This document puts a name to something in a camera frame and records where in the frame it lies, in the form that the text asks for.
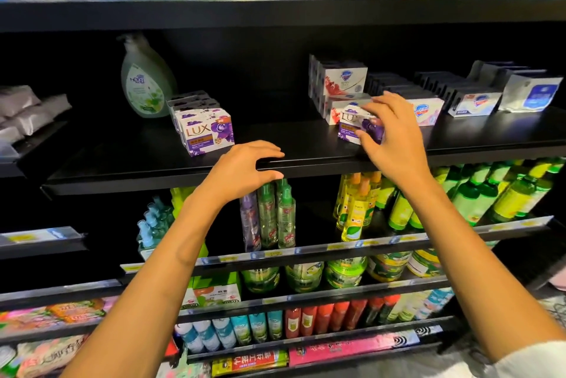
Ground pale green pump soap bottle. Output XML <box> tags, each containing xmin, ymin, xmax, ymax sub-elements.
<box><xmin>121</xmin><ymin>33</ymin><xmax>177</xmax><ymax>119</ymax></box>

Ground person's right forearm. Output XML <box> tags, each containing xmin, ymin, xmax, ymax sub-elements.
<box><xmin>407</xmin><ymin>174</ymin><xmax>566</xmax><ymax>364</ymax></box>

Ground black store shelf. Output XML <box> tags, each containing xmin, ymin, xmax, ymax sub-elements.
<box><xmin>0</xmin><ymin>117</ymin><xmax>125</xmax><ymax>378</ymax></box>
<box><xmin>0</xmin><ymin>0</ymin><xmax>566</xmax><ymax>378</ymax></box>

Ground person's left hand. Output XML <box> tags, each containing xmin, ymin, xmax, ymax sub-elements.
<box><xmin>202</xmin><ymin>141</ymin><xmax>286</xmax><ymax>208</ymax></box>

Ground long pink packet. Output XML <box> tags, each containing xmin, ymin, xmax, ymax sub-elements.
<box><xmin>288</xmin><ymin>329</ymin><xmax>422</xmax><ymax>367</ymax></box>

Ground pile of white wipe packets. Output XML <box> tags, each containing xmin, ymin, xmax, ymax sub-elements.
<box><xmin>0</xmin><ymin>84</ymin><xmax>74</xmax><ymax>149</ymax></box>

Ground yellow red packets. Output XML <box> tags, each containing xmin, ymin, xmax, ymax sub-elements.
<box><xmin>210</xmin><ymin>347</ymin><xmax>289</xmax><ymax>377</ymax></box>

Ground row of white pink soap boxes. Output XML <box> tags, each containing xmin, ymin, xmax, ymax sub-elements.
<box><xmin>363</xmin><ymin>60</ymin><xmax>564</xmax><ymax>127</ymax></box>

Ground person's right hand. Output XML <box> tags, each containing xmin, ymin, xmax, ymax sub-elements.
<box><xmin>358</xmin><ymin>92</ymin><xmax>433</xmax><ymax>191</ymax></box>

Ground person's left forearm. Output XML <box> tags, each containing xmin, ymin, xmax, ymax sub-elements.
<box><xmin>62</xmin><ymin>192</ymin><xmax>226</xmax><ymax>378</ymax></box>

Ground green lidded wipe tub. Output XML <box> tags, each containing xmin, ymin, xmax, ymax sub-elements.
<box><xmin>241</xmin><ymin>265</ymin><xmax>281</xmax><ymax>293</ymax></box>
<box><xmin>285</xmin><ymin>261</ymin><xmax>325</xmax><ymax>292</ymax></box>
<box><xmin>325</xmin><ymin>255</ymin><xmax>368</xmax><ymax>288</ymax></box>

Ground green white box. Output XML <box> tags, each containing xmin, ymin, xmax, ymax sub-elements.
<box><xmin>193</xmin><ymin>274</ymin><xmax>242</xmax><ymax>306</ymax></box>

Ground row of white red soap boxes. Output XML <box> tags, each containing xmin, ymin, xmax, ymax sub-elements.
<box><xmin>308</xmin><ymin>55</ymin><xmax>373</xmax><ymax>125</ymax></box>

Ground white floral wipe packet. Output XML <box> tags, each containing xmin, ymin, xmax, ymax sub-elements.
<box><xmin>157</xmin><ymin>351</ymin><xmax>212</xmax><ymax>378</ymax></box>

